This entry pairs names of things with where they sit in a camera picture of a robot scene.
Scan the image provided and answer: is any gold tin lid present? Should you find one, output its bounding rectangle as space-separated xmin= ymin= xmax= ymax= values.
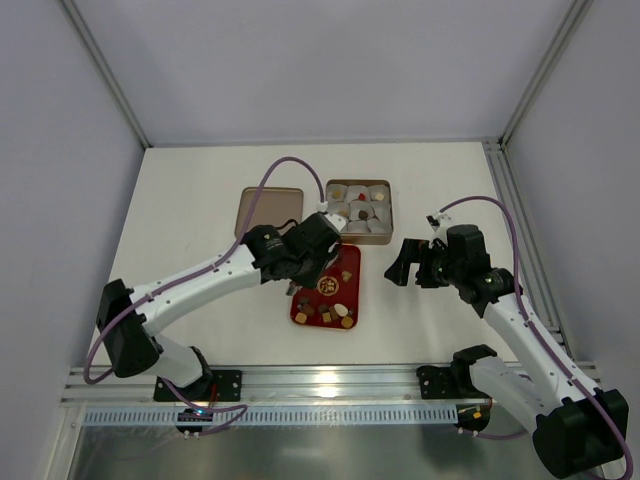
xmin=235 ymin=187 xmax=304 ymax=238

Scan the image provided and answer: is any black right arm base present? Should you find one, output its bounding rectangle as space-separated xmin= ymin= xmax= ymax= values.
xmin=416 ymin=365 xmax=486 ymax=400

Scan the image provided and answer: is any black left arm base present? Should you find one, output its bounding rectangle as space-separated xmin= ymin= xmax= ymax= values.
xmin=153 ymin=369 xmax=243 ymax=403

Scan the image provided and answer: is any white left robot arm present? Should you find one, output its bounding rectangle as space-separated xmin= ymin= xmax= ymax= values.
xmin=96 ymin=212 xmax=347 ymax=389

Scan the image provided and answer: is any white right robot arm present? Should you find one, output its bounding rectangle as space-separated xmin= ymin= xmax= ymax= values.
xmin=384 ymin=225 xmax=629 ymax=479

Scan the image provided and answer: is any gold square tin box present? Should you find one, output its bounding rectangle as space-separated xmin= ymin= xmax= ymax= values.
xmin=325 ymin=179 xmax=394 ymax=246

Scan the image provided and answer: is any red rectangular tray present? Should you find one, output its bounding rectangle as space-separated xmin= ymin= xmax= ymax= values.
xmin=289 ymin=245 xmax=361 ymax=331

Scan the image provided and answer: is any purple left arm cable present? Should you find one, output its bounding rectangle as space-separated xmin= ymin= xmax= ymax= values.
xmin=82 ymin=156 xmax=326 ymax=436

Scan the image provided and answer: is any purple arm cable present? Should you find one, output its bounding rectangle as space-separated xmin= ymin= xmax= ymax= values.
xmin=82 ymin=156 xmax=326 ymax=436
xmin=439 ymin=195 xmax=632 ymax=479

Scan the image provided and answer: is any aluminium right side rail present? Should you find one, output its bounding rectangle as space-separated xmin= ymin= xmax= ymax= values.
xmin=483 ymin=139 xmax=573 ymax=357

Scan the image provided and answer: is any aluminium rail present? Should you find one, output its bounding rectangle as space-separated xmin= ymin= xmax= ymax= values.
xmin=483 ymin=139 xmax=573 ymax=357
xmin=59 ymin=362 xmax=609 ymax=407

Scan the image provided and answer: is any aluminium front rail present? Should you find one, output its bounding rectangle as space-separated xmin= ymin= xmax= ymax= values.
xmin=59 ymin=362 xmax=609 ymax=407

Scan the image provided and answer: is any slotted cable duct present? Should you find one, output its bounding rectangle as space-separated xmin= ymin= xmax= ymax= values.
xmin=82 ymin=404 xmax=458 ymax=427

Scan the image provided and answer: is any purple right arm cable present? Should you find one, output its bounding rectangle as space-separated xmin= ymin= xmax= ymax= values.
xmin=439 ymin=195 xmax=632 ymax=479

